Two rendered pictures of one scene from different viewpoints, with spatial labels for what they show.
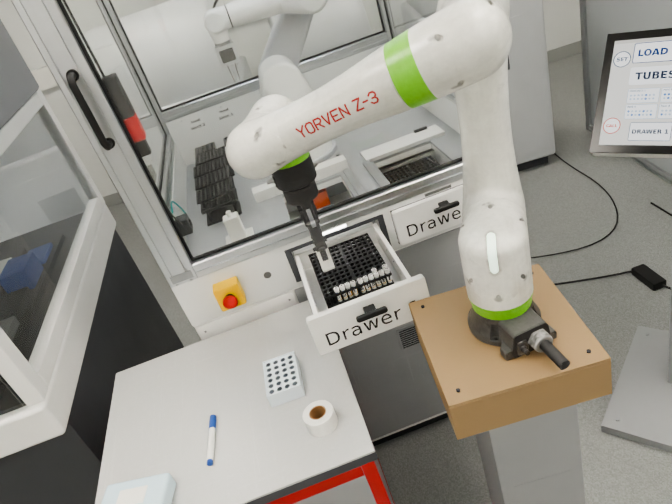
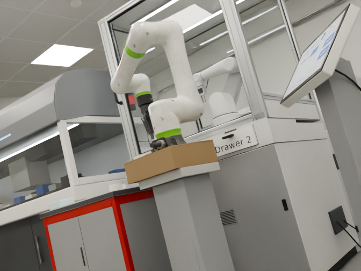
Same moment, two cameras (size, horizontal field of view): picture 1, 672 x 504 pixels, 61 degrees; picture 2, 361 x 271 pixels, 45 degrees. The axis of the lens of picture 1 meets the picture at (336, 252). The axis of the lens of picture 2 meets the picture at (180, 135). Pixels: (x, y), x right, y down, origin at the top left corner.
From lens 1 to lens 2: 2.05 m
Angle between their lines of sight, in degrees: 54
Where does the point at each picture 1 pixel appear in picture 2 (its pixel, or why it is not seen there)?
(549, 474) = (183, 239)
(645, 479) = not seen: outside the picture
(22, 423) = (66, 191)
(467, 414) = (129, 169)
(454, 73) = (130, 41)
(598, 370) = (166, 152)
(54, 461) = not seen: hidden behind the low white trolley
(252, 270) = not seen: hidden behind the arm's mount
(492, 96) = (172, 58)
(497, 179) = (179, 91)
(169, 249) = (132, 147)
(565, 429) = (183, 206)
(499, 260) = (150, 108)
